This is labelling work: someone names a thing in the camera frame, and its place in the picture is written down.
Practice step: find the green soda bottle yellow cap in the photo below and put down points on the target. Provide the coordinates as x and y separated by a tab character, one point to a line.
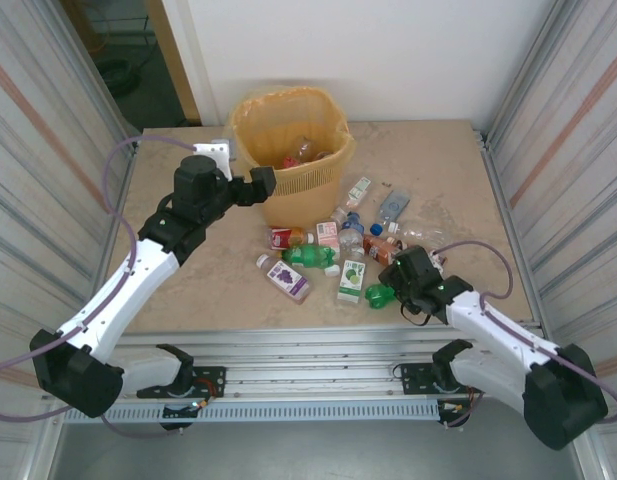
378	296

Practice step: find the aluminium rail frame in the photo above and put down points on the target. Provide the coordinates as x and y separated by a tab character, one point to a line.
313	350

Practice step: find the dark coiled object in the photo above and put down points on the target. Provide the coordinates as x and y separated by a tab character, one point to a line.
119	75

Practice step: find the square bottle pink label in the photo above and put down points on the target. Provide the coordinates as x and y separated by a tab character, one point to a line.
326	232

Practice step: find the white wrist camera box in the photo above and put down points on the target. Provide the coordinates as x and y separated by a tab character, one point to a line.
438	260
213	150

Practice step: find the clear water bottle blue label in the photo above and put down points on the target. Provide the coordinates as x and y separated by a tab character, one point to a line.
350	237

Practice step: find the orange plastic waste bin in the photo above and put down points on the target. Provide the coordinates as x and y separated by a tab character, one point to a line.
298	200

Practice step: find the green soda bottle white label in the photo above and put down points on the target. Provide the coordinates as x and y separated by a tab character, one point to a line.
308	255

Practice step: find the amber tea bottle red label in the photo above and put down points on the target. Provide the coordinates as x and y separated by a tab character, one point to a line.
283	237

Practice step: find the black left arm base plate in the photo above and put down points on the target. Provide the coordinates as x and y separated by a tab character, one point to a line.
213	375

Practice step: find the wooden door frame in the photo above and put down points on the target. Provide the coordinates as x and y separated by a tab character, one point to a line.
174	60

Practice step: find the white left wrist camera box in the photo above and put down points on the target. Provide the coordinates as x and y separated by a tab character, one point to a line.
213	150

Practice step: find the purple grape label bottle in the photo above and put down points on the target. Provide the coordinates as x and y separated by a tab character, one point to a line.
287	277

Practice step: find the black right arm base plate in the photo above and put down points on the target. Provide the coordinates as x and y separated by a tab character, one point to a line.
413	375

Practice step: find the small clear crushed bottle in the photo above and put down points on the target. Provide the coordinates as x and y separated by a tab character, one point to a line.
338	216

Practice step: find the crushed clear bottle white cap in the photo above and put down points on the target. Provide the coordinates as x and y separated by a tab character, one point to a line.
418	234

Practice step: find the clear bottle blue cap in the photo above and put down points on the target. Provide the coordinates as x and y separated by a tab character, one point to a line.
304	146

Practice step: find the small bottle green white label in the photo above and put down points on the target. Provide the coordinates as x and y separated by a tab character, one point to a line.
360	189

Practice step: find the lime label juice bottle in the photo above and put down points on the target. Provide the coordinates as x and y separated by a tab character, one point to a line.
351	280

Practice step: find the clear bottle red label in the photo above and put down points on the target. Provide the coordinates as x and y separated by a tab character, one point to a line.
290	161

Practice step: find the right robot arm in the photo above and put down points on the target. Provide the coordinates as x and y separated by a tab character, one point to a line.
498	330

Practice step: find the clear bottle grey label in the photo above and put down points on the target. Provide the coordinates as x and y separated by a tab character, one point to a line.
394	202

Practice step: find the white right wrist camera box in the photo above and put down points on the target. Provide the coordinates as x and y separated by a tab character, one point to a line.
438	260

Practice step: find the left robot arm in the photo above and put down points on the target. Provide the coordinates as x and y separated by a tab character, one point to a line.
118	295

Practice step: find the yellow plastic bin liner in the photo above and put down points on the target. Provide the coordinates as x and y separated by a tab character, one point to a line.
345	145

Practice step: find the brown label drink bottle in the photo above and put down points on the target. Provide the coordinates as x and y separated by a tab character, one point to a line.
378	249

